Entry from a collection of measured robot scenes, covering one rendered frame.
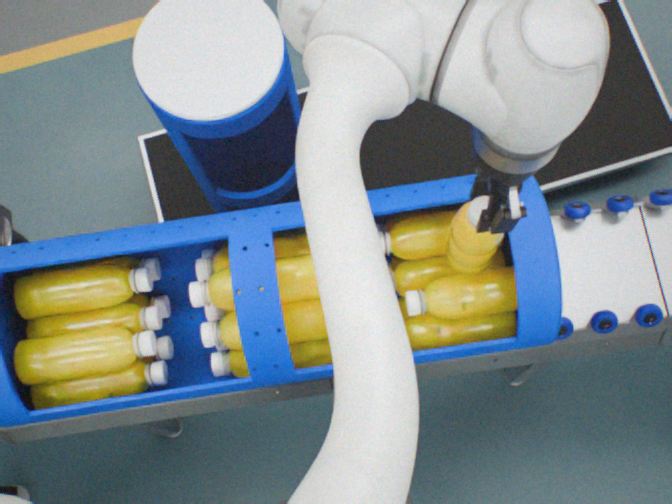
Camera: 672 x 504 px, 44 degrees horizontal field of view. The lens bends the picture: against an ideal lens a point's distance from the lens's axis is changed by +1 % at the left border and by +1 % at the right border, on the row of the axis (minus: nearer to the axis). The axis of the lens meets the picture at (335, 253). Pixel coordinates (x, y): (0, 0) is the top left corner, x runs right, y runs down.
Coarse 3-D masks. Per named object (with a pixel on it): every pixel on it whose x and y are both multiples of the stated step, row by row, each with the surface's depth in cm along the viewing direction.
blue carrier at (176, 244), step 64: (384, 192) 127; (448, 192) 124; (0, 256) 126; (64, 256) 124; (192, 256) 143; (256, 256) 120; (512, 256) 118; (0, 320) 133; (192, 320) 146; (256, 320) 119; (0, 384) 120; (192, 384) 137; (256, 384) 127
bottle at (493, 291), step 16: (496, 272) 127; (512, 272) 126; (432, 288) 127; (448, 288) 126; (464, 288) 125; (480, 288) 125; (496, 288) 125; (512, 288) 125; (432, 304) 126; (448, 304) 125; (464, 304) 125; (480, 304) 125; (496, 304) 126; (512, 304) 126
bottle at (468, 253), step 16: (464, 208) 110; (464, 224) 109; (448, 240) 120; (464, 240) 111; (480, 240) 110; (496, 240) 111; (448, 256) 123; (464, 256) 116; (480, 256) 115; (464, 272) 124; (480, 272) 124
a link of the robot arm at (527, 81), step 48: (480, 0) 71; (528, 0) 65; (576, 0) 65; (480, 48) 69; (528, 48) 64; (576, 48) 64; (432, 96) 73; (480, 96) 70; (528, 96) 67; (576, 96) 67; (528, 144) 74
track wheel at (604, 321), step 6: (600, 312) 140; (606, 312) 140; (612, 312) 140; (594, 318) 141; (600, 318) 140; (606, 318) 140; (612, 318) 140; (594, 324) 141; (600, 324) 141; (606, 324) 140; (612, 324) 141; (594, 330) 142; (600, 330) 141; (606, 330) 142; (612, 330) 142
